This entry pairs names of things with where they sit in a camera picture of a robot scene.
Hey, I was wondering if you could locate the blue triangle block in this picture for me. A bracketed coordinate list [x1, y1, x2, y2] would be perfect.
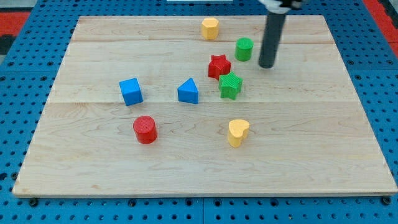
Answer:
[177, 78, 198, 104]

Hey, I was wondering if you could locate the wooden board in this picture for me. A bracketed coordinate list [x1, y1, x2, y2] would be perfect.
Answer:
[12, 16, 397, 198]

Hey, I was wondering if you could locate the green star block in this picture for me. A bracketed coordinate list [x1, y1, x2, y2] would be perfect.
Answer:
[218, 72, 243, 100]

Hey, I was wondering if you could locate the blue cube block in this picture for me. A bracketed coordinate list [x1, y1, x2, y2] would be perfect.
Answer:
[119, 78, 144, 106]

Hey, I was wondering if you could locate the red star block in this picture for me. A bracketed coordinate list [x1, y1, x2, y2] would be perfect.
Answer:
[208, 55, 231, 80]

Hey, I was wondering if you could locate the red cylinder block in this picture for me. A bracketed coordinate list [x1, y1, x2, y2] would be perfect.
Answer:
[132, 116, 157, 144]

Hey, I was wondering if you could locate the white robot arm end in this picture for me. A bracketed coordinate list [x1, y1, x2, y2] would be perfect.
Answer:
[258, 0, 303, 14]

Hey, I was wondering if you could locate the green cylinder block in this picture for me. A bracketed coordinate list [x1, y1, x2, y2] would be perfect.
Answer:
[234, 37, 254, 62]

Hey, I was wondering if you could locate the yellow heart block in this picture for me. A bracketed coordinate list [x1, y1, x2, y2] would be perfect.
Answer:
[227, 119, 250, 147]

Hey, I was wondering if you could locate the yellow hexagon block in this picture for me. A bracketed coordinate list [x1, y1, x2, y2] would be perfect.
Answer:
[201, 17, 220, 40]

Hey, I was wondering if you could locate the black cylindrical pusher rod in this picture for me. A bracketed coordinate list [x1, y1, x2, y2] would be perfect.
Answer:
[258, 12, 286, 68]

